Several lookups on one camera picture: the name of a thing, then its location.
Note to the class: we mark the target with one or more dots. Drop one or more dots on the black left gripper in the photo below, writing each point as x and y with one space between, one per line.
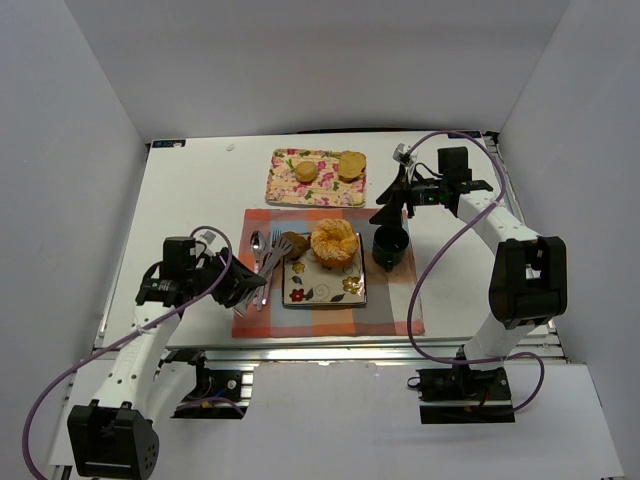
226 279

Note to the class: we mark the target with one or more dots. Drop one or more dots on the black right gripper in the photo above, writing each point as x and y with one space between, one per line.
401 195

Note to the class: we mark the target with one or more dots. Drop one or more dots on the white plastic tongs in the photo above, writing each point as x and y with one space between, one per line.
281 248

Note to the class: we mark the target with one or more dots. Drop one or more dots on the dark brown bread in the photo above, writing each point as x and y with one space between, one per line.
300 244

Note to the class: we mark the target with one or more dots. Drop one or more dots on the orange bundt cake bread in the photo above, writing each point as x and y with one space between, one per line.
334 242

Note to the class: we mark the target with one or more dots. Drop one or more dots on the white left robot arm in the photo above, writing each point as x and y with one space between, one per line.
114 436

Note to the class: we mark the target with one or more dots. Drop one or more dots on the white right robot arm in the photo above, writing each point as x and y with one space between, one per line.
528 284

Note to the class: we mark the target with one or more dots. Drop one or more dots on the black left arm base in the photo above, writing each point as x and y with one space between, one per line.
220 391

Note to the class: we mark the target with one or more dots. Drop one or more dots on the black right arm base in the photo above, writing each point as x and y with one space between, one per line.
458 395

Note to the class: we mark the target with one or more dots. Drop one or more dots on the round seeded bread bun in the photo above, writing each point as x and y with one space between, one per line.
351 165

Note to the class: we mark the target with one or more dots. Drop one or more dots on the dark green mug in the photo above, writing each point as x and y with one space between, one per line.
389 246

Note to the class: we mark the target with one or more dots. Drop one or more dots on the floral square plate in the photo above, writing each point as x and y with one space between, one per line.
308 284

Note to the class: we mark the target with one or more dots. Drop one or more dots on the floral serving tray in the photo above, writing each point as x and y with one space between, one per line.
326 190

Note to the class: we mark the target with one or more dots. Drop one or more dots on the small yellow muffin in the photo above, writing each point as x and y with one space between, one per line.
306 171

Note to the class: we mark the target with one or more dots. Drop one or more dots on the orange checkered placemat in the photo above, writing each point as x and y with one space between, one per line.
388 293

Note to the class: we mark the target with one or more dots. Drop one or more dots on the silver spoon pink handle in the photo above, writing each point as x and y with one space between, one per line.
258 247

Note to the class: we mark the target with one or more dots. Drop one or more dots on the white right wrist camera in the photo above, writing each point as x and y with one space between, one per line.
403 156

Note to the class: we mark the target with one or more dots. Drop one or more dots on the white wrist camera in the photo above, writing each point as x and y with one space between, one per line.
403 156
205 237

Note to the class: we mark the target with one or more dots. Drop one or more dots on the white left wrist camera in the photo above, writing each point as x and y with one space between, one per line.
205 237

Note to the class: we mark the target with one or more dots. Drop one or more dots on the silver fork pink handle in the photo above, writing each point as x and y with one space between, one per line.
272 240

